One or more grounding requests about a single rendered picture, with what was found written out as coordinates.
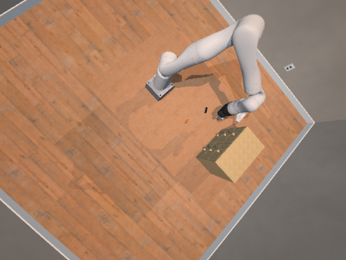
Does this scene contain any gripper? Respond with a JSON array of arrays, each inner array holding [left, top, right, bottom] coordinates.
[[216, 101, 248, 123]]

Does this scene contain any small wooden chest of drawers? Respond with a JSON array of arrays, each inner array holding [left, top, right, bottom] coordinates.
[[196, 126, 265, 184]]

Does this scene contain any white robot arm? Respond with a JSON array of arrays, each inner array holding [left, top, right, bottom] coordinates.
[[153, 14, 266, 113]]

